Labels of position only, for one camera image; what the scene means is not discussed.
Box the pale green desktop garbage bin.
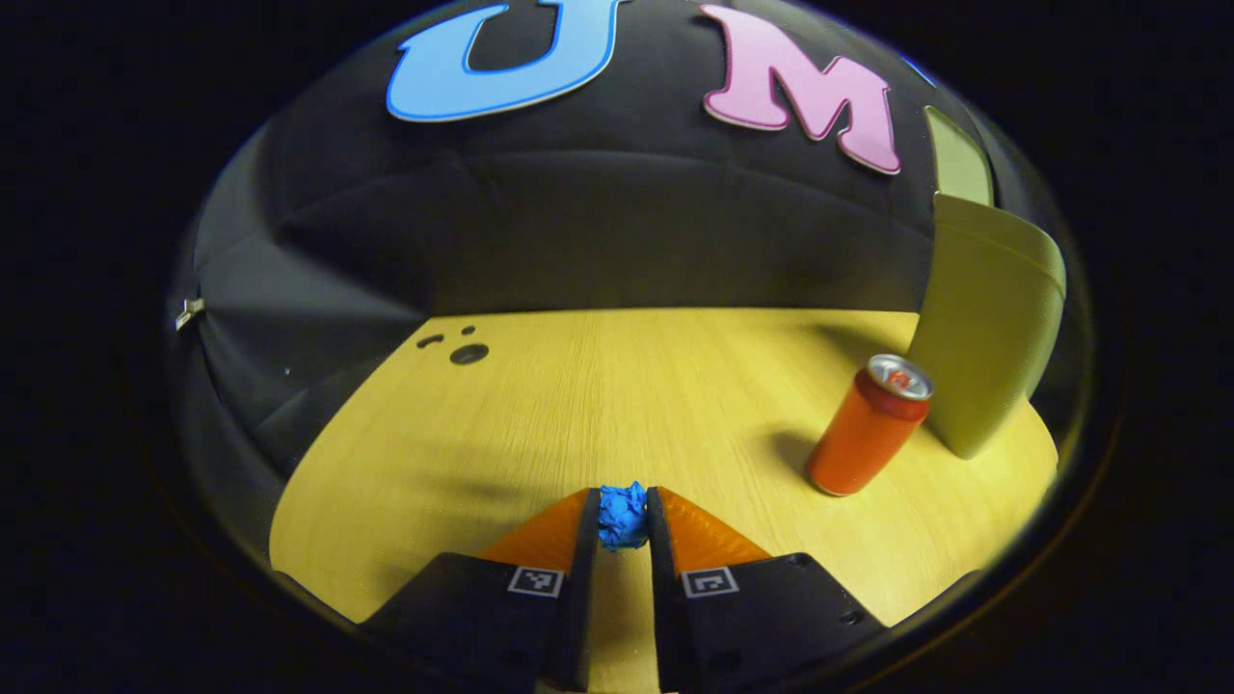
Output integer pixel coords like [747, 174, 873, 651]
[906, 104, 1068, 461]

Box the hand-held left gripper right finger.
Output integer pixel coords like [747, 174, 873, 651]
[646, 485, 886, 694]

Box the black backdrop cloth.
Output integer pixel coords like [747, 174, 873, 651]
[169, 0, 1081, 483]

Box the blue paper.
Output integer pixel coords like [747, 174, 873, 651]
[598, 481, 650, 552]

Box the orange pop can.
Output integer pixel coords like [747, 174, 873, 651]
[806, 354, 934, 497]

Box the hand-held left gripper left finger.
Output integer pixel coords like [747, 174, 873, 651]
[362, 487, 604, 693]

